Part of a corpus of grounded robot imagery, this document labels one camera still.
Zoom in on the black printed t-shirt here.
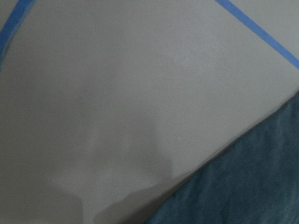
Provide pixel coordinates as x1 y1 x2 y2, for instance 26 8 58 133
147 95 299 224

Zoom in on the blue tape line crosswise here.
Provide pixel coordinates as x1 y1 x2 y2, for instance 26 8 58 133
216 0 299 69

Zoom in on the blue tape line lengthwise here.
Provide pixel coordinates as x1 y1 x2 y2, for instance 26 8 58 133
0 0 35 69

